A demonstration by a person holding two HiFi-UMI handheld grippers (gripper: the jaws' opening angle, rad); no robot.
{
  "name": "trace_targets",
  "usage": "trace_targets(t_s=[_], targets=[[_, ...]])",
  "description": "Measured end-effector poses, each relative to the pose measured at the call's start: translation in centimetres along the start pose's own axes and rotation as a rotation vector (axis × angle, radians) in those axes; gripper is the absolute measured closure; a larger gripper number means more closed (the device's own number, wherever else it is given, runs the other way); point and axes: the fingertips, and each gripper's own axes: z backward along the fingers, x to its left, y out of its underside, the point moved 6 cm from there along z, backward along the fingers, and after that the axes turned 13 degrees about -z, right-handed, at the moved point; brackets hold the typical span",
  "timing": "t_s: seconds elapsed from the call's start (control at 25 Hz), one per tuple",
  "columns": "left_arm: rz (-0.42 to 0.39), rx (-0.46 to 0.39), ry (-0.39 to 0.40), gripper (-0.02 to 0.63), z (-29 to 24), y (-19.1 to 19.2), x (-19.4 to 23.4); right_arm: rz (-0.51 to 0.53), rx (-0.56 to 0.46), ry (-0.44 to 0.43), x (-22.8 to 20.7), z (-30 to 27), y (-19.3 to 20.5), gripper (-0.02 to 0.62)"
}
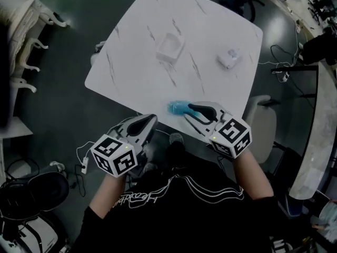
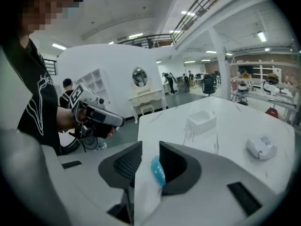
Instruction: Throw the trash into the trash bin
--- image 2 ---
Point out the red vacuum cleaner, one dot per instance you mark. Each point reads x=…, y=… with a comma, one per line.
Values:
x=272, y=112

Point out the white marble square table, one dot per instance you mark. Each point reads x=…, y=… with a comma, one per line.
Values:
x=235, y=126

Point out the green yellow bag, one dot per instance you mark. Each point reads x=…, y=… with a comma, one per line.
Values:
x=272, y=77

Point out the black office chair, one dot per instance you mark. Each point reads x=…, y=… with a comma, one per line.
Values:
x=208, y=83

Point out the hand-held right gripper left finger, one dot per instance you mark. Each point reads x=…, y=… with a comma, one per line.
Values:
x=82, y=185

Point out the person's left forearm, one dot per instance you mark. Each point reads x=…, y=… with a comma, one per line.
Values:
x=64, y=119

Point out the cream dressing table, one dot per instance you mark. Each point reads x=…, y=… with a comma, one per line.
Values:
x=145, y=98

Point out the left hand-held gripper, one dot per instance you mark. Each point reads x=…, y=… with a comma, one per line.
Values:
x=77, y=94

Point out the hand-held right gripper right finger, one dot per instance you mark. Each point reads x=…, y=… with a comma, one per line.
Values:
x=211, y=196

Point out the person's left hand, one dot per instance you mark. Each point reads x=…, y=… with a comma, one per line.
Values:
x=81, y=115

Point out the white shelf unit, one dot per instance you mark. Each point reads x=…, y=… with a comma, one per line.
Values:
x=256, y=96

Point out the blue packet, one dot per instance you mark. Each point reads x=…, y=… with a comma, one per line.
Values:
x=157, y=173

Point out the person's black printed t-shirt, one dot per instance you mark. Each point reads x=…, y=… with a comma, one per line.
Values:
x=50, y=107

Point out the cream stool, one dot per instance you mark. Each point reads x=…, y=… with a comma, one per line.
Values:
x=147, y=107

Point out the person's head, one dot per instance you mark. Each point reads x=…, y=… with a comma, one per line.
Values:
x=47, y=8

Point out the white cubby shelf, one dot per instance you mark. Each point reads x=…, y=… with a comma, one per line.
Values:
x=94, y=81

